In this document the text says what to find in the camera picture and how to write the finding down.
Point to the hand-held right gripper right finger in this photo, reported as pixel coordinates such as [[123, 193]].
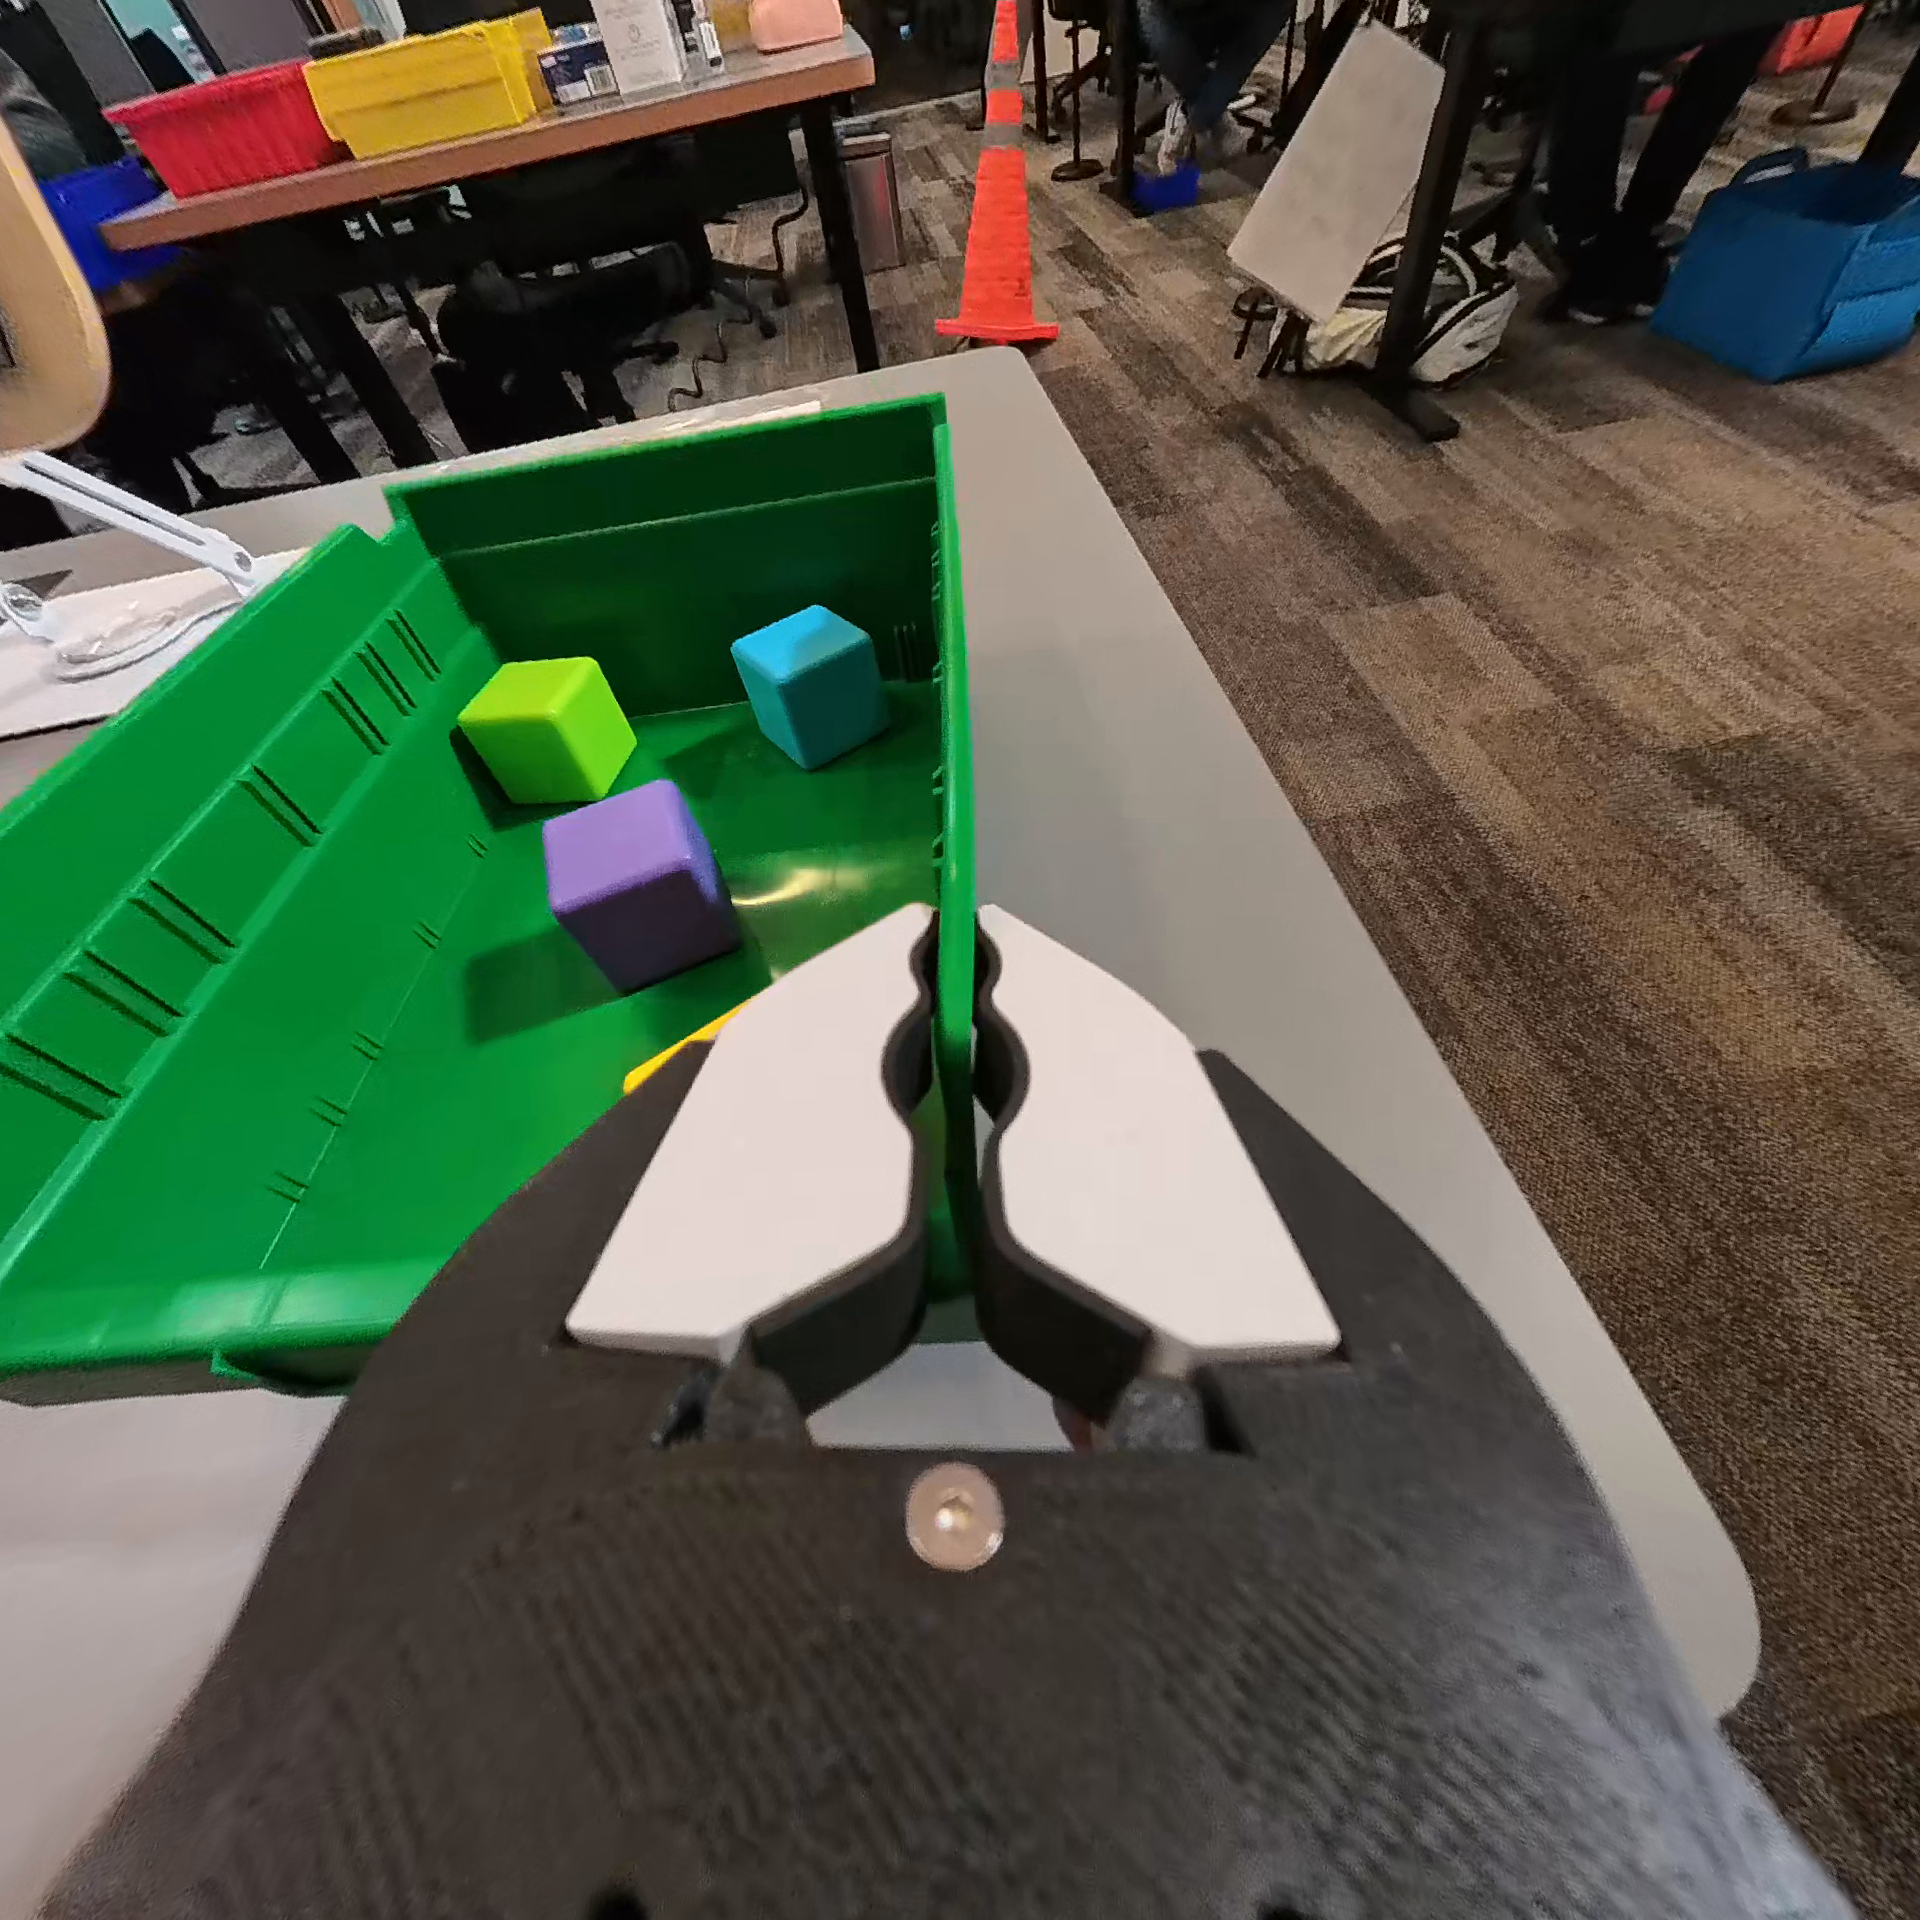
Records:
[[1140, 1184]]

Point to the small blue box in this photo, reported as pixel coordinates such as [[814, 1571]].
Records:
[[1167, 184]]

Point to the white black backpack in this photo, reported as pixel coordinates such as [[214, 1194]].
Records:
[[1454, 322]]

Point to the green plastic bin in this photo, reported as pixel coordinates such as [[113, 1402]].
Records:
[[224, 973]]

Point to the red plastic bin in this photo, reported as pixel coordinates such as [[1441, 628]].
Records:
[[224, 129]]

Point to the blue bag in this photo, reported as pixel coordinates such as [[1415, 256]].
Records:
[[1785, 270]]

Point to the white monitor stand base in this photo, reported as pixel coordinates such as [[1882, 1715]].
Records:
[[150, 645]]

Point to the yellow plastic bin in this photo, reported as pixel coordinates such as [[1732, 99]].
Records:
[[422, 82]]

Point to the black office chair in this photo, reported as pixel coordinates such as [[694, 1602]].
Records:
[[555, 322]]

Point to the grey panel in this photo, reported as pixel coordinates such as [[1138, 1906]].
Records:
[[1336, 165]]

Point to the silver trash can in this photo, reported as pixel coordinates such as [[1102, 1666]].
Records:
[[868, 195]]

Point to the black frame standing desk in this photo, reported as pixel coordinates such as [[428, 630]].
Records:
[[1424, 225]]

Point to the wooden side desk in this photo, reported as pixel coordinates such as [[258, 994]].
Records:
[[599, 129]]

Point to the purple magnetic cube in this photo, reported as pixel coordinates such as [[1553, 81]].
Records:
[[639, 884]]

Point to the yellow magnetic cube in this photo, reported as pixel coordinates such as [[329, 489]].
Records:
[[682, 1050]]

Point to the lime green magnetic cube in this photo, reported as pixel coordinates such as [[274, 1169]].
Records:
[[546, 728]]

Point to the blue magnetic cube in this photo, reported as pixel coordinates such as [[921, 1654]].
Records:
[[809, 682]]

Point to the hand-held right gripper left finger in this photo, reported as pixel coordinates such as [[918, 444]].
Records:
[[780, 1171]]

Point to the orange traffic cone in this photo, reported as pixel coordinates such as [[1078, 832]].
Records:
[[996, 225]]

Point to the blue plastic crate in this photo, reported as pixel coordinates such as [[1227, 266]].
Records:
[[98, 218]]

